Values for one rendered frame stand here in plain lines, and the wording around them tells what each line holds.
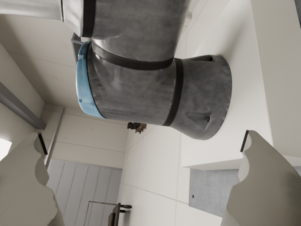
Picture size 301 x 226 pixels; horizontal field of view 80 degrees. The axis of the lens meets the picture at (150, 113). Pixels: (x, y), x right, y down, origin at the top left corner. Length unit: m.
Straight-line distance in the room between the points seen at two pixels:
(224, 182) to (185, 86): 0.26
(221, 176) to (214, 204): 0.07
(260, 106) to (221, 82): 0.09
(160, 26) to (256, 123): 0.19
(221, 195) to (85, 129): 7.79
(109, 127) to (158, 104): 7.84
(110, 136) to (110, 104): 7.74
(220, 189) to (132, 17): 0.42
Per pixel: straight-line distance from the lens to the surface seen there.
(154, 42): 0.28
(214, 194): 0.53
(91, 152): 7.97
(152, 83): 0.31
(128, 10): 0.26
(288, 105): 0.32
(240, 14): 0.41
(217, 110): 0.35
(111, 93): 0.32
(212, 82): 0.35
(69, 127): 8.24
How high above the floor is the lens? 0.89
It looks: 12 degrees down
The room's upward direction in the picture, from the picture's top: 78 degrees counter-clockwise
